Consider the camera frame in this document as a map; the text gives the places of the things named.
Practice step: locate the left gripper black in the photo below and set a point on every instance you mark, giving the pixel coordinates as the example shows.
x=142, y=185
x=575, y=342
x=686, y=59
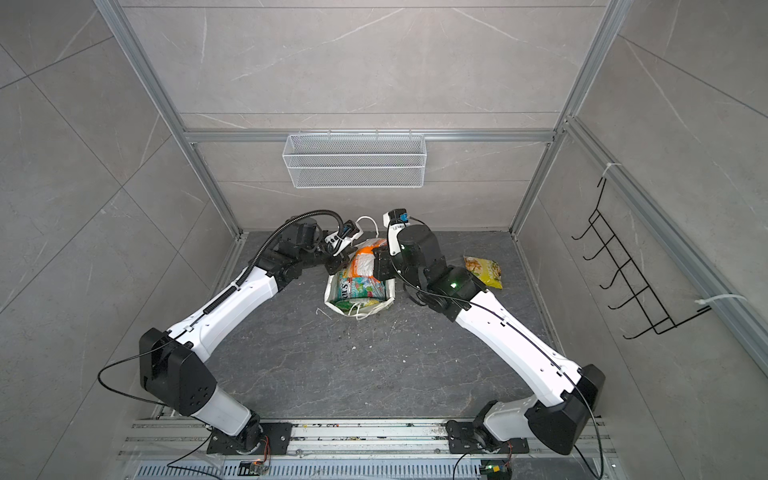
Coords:
x=339, y=260

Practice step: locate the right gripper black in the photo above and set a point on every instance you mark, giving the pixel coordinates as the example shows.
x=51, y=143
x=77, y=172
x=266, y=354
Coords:
x=384, y=257

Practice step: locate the floral paper bag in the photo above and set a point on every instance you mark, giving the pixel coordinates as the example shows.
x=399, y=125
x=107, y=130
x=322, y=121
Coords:
x=370, y=229

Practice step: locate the yellow snack packet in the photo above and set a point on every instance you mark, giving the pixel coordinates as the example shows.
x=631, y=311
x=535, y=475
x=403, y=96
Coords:
x=487, y=271

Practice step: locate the orange snack packet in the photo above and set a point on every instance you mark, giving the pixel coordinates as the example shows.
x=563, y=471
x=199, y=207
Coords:
x=363, y=261

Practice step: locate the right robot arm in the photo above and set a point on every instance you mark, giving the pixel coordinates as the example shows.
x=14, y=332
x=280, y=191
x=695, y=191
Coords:
x=564, y=394

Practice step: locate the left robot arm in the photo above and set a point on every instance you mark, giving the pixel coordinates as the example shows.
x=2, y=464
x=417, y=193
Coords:
x=172, y=363

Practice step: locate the green snack packet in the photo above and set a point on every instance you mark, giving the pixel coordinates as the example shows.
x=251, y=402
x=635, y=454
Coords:
x=353, y=294

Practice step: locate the small green circuit board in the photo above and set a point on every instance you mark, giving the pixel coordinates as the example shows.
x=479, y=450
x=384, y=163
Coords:
x=495, y=470

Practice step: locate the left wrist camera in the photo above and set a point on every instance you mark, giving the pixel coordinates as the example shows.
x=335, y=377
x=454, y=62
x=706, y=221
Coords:
x=336, y=242

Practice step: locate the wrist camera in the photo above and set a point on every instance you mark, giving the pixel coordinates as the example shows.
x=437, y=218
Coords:
x=336, y=242
x=395, y=220

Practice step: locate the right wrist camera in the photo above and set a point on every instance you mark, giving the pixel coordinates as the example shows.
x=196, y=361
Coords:
x=395, y=220

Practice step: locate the white wire mesh basket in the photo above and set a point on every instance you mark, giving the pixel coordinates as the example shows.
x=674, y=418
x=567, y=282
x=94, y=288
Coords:
x=328, y=160

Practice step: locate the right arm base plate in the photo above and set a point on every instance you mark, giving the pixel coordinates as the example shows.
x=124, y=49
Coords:
x=464, y=437

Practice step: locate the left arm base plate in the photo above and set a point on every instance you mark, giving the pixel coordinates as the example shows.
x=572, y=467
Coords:
x=253, y=440

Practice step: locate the aluminium mounting rail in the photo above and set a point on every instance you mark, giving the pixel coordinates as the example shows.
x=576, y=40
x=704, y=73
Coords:
x=309, y=439

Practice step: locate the black wire hook rack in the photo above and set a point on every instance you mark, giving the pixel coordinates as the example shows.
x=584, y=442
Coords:
x=657, y=318

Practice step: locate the white cable tie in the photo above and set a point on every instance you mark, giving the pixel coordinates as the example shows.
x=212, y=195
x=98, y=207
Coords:
x=720, y=297

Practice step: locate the aluminium frame profile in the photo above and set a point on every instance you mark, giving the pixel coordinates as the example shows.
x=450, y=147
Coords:
x=745, y=323

